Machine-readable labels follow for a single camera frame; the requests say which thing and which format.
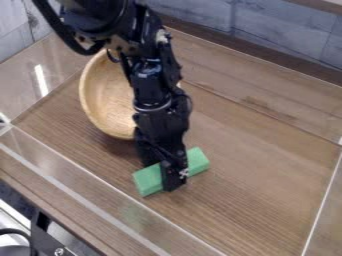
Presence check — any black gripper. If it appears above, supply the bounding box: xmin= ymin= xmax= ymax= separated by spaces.
xmin=132 ymin=96 xmax=192 ymax=192

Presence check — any green rectangular block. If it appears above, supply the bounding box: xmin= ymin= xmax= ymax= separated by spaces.
xmin=132 ymin=147 xmax=210 ymax=197

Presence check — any wooden bowl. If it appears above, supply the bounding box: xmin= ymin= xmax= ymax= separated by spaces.
xmin=79 ymin=50 xmax=135 ymax=140

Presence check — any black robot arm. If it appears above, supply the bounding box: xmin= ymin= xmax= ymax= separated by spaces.
xmin=32 ymin=0 xmax=192 ymax=192

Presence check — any black table leg bracket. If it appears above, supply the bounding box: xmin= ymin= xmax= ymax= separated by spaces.
xmin=31 ymin=211 xmax=76 ymax=256

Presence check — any black cable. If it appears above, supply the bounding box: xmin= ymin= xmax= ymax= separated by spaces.
xmin=0 ymin=228 xmax=33 ymax=241

